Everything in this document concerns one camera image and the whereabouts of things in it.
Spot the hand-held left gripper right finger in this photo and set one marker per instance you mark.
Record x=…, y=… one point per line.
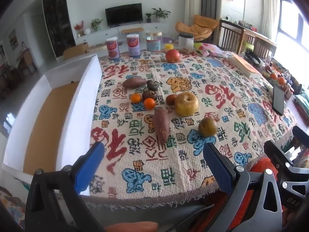
x=217, y=169

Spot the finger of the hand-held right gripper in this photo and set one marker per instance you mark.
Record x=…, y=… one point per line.
x=301, y=135
x=277, y=153

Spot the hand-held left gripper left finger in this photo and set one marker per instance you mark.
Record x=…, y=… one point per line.
x=89, y=166

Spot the green brown round fruit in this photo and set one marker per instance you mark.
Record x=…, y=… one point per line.
x=207, y=127

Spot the white cardboard box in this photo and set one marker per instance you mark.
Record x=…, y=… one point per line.
x=79, y=106

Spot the purple sweet potato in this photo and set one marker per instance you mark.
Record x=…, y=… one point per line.
x=161, y=124
x=134, y=82

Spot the yellow apple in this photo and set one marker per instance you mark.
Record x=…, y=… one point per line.
x=186, y=104

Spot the orange tangerine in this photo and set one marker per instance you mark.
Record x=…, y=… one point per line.
x=136, y=98
x=149, y=103

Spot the reddish brown round fruit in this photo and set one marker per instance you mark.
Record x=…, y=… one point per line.
x=171, y=99

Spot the dark brown mangosteen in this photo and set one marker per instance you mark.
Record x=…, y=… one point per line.
x=152, y=85
x=149, y=94

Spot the red apple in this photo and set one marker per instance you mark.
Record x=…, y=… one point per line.
x=172, y=56

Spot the person's left hand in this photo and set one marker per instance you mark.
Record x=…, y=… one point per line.
x=131, y=226

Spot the green folded cloth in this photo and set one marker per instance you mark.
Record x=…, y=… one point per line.
x=301, y=104

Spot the black smartphone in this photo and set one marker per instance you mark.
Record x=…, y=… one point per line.
x=278, y=99

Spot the floral patterned cushion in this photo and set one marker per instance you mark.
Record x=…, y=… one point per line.
x=9, y=203

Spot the paperback book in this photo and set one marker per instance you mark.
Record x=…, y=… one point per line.
x=245, y=65

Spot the wooden slatted chair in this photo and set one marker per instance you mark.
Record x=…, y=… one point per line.
x=263, y=47
x=229, y=36

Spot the green stool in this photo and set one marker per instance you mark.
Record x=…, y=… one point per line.
x=247, y=46

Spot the brown cardboard box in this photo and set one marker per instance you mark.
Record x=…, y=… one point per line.
x=76, y=50

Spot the colourful snack bag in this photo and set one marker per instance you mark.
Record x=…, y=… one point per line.
x=207, y=49

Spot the red label can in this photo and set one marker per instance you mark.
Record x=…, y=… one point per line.
x=113, y=48

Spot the pile of nuts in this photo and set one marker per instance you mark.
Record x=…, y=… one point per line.
x=185, y=51

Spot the wooden dining chair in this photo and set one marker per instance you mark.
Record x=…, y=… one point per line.
x=27, y=61

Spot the small yellow cup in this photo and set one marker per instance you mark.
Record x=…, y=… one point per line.
x=169, y=47

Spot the translucent white jar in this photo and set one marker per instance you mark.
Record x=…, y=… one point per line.
x=185, y=41

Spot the white sheer curtain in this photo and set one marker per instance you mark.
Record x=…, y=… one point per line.
x=269, y=4

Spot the white television cabinet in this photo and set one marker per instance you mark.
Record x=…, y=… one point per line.
x=108, y=32

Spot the white round lamp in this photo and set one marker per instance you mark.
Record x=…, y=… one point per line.
x=87, y=31

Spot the purple round cushion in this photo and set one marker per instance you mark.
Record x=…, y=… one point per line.
x=166, y=39

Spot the red flower bouquet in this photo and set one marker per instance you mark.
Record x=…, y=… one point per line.
x=78, y=26

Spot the glass jar with gold lid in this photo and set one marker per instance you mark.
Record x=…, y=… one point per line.
x=153, y=41

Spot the potted plant in green pot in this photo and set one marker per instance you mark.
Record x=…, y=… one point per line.
x=96, y=24

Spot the orange cushioned chair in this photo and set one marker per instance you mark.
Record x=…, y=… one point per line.
x=196, y=27

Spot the small wooden bench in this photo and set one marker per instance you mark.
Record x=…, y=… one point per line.
x=132, y=30

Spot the dark display cabinet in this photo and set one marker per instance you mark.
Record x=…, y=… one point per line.
x=59, y=21

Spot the black television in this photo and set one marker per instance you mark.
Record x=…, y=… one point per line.
x=123, y=14

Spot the small potted plant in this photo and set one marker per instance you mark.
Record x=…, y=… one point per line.
x=148, y=17

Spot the large leafy potted plant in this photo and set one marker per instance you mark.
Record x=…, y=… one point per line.
x=160, y=13

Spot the framed wall picture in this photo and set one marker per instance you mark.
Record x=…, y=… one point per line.
x=13, y=40

